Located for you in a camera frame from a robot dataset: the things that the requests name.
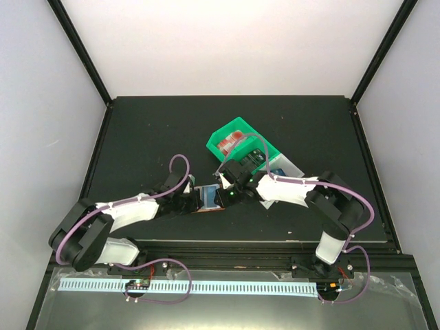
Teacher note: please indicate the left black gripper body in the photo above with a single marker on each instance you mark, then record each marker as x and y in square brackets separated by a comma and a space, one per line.
[183, 206]

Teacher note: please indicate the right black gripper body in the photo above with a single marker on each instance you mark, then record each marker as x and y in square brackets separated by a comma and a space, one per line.
[232, 199]

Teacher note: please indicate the brown leather card holder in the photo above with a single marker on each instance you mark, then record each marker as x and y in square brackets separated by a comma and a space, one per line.
[200, 208]

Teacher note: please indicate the blue credit card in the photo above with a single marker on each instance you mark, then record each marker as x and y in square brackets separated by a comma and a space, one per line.
[208, 195]

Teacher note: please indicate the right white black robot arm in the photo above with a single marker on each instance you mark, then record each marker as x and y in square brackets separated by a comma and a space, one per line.
[338, 209]

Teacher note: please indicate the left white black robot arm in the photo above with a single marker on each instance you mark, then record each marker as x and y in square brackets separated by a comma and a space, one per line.
[82, 239]

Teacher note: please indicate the red patterned card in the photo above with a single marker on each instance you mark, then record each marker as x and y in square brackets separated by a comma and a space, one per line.
[225, 146]

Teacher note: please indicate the green bin middle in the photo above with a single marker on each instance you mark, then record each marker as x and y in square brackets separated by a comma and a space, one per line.
[247, 145]

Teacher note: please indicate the green bin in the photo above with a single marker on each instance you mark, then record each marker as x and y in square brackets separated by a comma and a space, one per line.
[236, 124]
[247, 145]

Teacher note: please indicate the white bin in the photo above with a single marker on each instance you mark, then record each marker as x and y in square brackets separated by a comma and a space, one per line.
[285, 172]

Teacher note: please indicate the green bin left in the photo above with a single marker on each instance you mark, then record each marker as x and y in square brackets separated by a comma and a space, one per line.
[236, 124]

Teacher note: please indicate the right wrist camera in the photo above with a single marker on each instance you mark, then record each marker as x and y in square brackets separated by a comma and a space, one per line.
[224, 182]

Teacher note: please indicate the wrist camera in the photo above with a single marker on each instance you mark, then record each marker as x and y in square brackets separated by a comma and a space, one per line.
[224, 182]
[190, 184]

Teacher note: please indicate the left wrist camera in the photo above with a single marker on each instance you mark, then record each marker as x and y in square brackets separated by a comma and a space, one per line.
[190, 184]

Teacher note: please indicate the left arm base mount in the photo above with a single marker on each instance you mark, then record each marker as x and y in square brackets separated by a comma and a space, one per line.
[144, 271]

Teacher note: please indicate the black aluminium frame rail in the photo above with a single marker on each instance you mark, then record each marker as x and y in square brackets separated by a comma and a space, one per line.
[395, 297]

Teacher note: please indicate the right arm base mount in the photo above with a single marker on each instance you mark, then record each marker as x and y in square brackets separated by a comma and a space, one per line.
[311, 267]

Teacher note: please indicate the white slotted cable duct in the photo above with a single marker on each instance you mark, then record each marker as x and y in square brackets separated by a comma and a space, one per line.
[212, 287]

